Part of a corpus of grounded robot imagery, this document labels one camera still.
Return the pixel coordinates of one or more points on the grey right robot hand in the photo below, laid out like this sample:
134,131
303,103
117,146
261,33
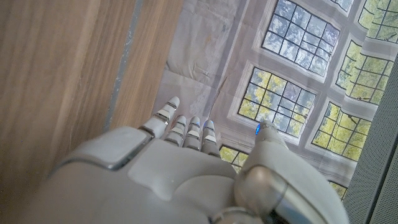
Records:
155,180

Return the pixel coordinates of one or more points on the printed window backdrop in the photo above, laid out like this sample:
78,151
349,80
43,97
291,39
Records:
217,46

